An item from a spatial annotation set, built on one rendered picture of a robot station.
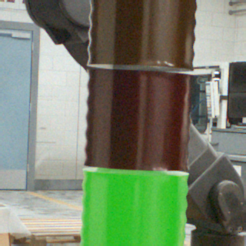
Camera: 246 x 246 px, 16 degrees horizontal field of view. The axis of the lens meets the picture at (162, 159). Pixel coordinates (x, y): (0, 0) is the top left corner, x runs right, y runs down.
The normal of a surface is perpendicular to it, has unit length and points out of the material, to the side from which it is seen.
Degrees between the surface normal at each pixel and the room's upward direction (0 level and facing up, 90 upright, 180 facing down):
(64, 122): 90
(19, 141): 90
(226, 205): 90
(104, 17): 104
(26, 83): 90
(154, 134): 76
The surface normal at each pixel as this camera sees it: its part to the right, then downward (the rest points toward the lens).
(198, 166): 0.48, 0.11
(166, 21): 0.42, 0.31
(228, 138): -0.89, -0.02
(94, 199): -0.72, -0.25
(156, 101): 0.33, -0.18
